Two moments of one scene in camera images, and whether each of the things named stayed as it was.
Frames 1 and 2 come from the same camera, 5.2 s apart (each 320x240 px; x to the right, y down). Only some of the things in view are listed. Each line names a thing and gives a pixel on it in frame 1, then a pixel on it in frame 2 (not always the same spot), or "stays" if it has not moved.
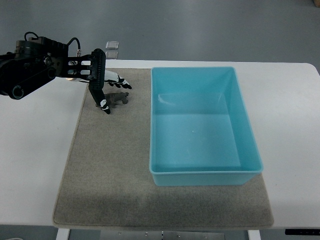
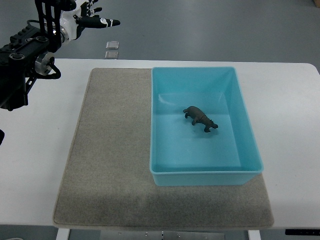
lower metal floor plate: [111, 54] stays
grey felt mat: [106, 181] stays
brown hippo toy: [113, 98] → [199, 116]
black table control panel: [302, 232] stays
